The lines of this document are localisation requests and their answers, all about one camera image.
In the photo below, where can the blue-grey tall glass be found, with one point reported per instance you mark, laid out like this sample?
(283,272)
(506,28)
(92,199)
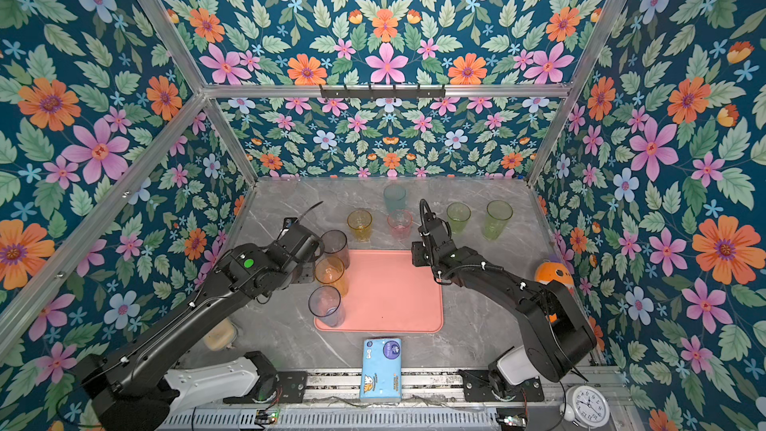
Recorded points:
(325,304)

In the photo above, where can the amber tall glass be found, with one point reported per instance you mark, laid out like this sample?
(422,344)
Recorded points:
(330,271)

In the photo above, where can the blue tissue pack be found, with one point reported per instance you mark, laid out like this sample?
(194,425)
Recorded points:
(381,373)

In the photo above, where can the dark grey tall glass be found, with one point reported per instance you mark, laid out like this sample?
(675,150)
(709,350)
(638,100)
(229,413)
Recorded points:
(335,244)

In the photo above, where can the white alarm clock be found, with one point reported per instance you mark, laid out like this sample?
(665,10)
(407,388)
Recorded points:
(585,407)

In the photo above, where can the pink short glass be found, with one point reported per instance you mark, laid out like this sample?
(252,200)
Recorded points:
(400,224)

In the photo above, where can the yellow short glass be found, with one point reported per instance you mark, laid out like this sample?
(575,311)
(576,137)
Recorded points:
(360,223)

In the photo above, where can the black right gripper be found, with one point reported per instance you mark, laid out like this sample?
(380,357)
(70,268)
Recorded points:
(417,249)

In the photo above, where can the teal tall glass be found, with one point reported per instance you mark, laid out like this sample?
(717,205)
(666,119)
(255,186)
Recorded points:
(395,197)

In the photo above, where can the light green tall glass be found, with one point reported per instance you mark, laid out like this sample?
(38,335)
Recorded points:
(498,215)

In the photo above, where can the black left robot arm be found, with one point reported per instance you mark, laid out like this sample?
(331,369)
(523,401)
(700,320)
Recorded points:
(129,388)

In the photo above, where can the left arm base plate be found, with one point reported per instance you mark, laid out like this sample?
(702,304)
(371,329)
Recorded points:
(286,387)

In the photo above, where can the orange plush toy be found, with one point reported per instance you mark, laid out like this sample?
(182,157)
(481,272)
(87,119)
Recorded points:
(553,271)

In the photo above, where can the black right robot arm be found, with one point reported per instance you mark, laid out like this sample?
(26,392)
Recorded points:
(555,333)

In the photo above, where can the white ribbed cable duct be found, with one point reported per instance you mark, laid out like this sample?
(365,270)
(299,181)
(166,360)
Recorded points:
(334,419)

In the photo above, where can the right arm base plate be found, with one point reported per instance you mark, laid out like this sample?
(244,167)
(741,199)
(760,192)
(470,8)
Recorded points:
(481,385)

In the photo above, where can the green short glass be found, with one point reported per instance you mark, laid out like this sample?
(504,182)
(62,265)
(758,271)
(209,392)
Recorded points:
(459,216)

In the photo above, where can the pink plastic tray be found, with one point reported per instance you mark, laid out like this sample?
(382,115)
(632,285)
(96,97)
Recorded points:
(388,296)

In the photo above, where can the black hook rail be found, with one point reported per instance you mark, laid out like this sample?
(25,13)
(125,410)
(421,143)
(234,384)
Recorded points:
(370,92)

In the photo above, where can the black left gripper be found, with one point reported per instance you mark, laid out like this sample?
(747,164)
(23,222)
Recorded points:
(311,275)

